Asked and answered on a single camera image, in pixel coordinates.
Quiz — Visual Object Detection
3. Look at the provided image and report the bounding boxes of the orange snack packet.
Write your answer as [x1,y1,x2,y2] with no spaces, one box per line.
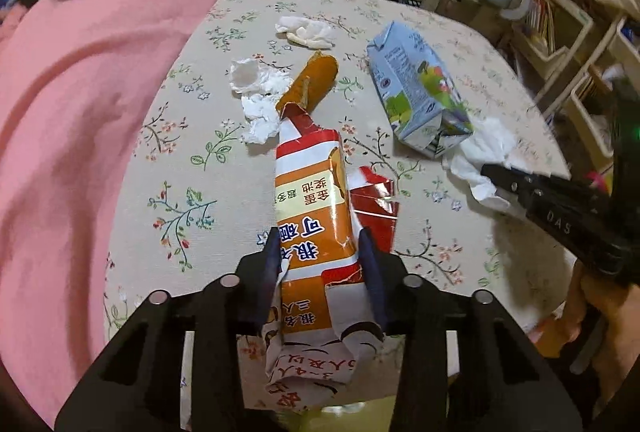
[260,105,402,414]

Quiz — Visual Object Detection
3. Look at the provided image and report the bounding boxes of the pink blanket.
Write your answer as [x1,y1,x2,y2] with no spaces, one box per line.
[0,0,271,428]

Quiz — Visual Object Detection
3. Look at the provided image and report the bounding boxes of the brown sausage stick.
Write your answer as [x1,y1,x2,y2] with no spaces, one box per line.
[276,51,339,114]

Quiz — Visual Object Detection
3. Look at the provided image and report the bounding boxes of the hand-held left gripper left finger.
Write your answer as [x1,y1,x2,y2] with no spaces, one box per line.
[54,227,282,432]

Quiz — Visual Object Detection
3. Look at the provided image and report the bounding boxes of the white tissue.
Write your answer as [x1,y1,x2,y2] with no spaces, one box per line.
[229,57,293,145]
[442,116,519,213]

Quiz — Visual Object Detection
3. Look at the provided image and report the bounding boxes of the crumpled cream tissue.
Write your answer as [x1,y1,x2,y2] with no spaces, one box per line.
[275,16,335,50]

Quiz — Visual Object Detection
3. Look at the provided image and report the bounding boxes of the person's right hand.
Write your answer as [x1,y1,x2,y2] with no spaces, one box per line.
[565,257,640,419]

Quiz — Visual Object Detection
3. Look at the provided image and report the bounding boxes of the white bookshelf with books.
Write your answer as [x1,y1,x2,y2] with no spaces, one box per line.
[510,0,640,163]

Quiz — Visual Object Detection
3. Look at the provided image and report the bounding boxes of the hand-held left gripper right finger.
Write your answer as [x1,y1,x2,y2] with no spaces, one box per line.
[357,227,586,432]

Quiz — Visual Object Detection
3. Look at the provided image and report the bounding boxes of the blue green milk carton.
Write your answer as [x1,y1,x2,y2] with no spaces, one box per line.
[366,21,475,159]

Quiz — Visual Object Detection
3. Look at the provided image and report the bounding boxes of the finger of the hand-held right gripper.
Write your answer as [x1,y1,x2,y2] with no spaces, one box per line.
[480,162,557,219]

